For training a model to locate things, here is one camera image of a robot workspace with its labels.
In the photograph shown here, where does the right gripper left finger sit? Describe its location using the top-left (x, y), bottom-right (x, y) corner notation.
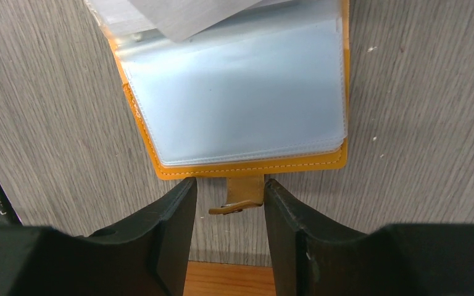
top-left (0, 178), bottom-right (198, 295)

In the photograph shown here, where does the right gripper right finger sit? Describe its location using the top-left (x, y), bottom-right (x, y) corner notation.
top-left (264, 179), bottom-right (474, 295)

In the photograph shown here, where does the orange leather card holder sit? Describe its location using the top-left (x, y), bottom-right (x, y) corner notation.
top-left (86, 1), bottom-right (350, 215)

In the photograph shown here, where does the orange wooden compartment tray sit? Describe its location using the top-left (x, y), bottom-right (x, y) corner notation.
top-left (183, 261), bottom-right (276, 296)

